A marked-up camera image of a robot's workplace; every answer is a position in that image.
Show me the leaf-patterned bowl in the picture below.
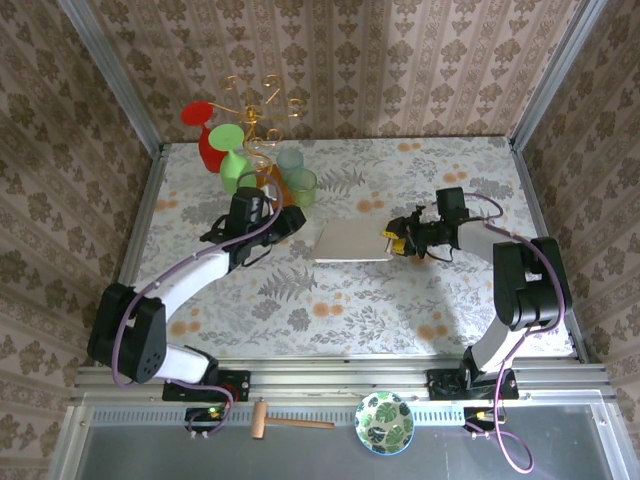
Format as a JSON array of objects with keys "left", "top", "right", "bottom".
[{"left": 354, "top": 391, "right": 415, "bottom": 455}]

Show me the green plastic goblet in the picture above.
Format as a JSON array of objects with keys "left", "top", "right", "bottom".
[{"left": 208, "top": 124, "right": 261, "bottom": 196}]

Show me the grey metal sheet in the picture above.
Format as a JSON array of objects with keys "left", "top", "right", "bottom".
[{"left": 64, "top": 404, "right": 621, "bottom": 480}]

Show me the aluminium table side rail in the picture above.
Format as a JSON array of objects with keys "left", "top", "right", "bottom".
[
  {"left": 507, "top": 139, "right": 589, "bottom": 364},
  {"left": 117, "top": 144, "right": 169, "bottom": 286}
]

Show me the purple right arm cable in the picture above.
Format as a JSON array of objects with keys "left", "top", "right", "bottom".
[{"left": 469, "top": 192, "right": 574, "bottom": 474}]

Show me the gold wire goblet rack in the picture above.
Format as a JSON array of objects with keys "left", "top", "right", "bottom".
[{"left": 207, "top": 74, "right": 307, "bottom": 174}]

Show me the small black controller board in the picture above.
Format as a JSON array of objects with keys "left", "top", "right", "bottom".
[
  {"left": 185, "top": 405, "right": 231, "bottom": 424},
  {"left": 463, "top": 407, "right": 506, "bottom": 426}
]

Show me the small wooden mallet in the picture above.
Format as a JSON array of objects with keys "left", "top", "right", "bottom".
[{"left": 250, "top": 399, "right": 335, "bottom": 440}]

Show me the red plastic goblet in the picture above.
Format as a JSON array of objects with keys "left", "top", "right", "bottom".
[{"left": 179, "top": 100, "right": 224, "bottom": 175}]

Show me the pale blue plastic cup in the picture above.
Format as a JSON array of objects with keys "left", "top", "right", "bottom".
[{"left": 276, "top": 146, "right": 305, "bottom": 176}]

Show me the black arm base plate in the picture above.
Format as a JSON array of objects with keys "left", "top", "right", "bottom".
[
  {"left": 427, "top": 367, "right": 516, "bottom": 401},
  {"left": 162, "top": 369, "right": 251, "bottom": 404}
]

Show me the aluminium frame post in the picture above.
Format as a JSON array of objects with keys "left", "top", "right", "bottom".
[
  {"left": 59, "top": 0, "right": 167, "bottom": 151},
  {"left": 509, "top": 0, "right": 599, "bottom": 151}
]

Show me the aluminium front mounting rail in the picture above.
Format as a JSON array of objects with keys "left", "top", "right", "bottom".
[{"left": 69, "top": 357, "right": 616, "bottom": 401}]

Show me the slotted grey cable duct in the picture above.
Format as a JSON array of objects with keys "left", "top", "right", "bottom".
[{"left": 92, "top": 404, "right": 596, "bottom": 426}]

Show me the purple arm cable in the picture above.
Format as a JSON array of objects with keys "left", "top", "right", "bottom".
[
  {"left": 469, "top": 192, "right": 574, "bottom": 474},
  {"left": 110, "top": 171, "right": 286, "bottom": 441}
]

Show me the white paper box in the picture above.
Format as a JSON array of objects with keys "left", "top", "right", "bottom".
[{"left": 310, "top": 215, "right": 395, "bottom": 265}]

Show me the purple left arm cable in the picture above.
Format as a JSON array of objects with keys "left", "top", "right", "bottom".
[{"left": 110, "top": 171, "right": 286, "bottom": 441}]

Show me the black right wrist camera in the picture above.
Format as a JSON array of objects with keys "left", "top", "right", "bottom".
[{"left": 433, "top": 187, "right": 472, "bottom": 229}]

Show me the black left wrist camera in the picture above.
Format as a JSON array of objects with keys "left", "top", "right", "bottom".
[{"left": 228, "top": 187, "right": 275, "bottom": 229}]

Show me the pale green plastic cup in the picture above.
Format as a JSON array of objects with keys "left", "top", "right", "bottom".
[{"left": 287, "top": 167, "right": 319, "bottom": 209}]

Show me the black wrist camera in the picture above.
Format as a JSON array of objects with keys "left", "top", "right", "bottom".
[
  {"left": 433, "top": 187, "right": 472, "bottom": 229},
  {"left": 228, "top": 187, "right": 275, "bottom": 229}
]

